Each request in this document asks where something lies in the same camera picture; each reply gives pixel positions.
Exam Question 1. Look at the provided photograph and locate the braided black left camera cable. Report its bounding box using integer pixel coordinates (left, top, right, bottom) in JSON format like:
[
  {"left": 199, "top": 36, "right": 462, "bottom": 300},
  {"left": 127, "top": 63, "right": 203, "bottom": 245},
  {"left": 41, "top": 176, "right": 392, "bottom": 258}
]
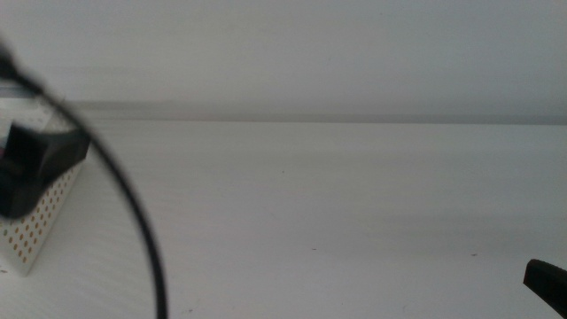
[{"left": 0, "top": 40, "right": 168, "bottom": 319}]

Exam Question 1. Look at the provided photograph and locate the white perforated plastic basket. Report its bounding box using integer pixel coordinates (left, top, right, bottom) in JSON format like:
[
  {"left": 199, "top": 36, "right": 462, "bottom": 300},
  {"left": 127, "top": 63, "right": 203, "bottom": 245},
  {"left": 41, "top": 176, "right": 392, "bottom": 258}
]
[{"left": 0, "top": 95, "right": 86, "bottom": 278}]

